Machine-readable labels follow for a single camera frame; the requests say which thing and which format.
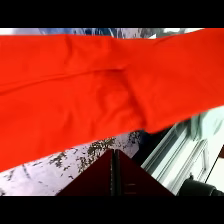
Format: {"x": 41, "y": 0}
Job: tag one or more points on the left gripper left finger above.
{"x": 95, "y": 181}

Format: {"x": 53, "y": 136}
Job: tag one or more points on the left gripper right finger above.
{"x": 138, "y": 181}

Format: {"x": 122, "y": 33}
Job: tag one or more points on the red garment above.
{"x": 100, "y": 90}

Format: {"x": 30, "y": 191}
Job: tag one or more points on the silver frame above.
{"x": 173, "y": 156}

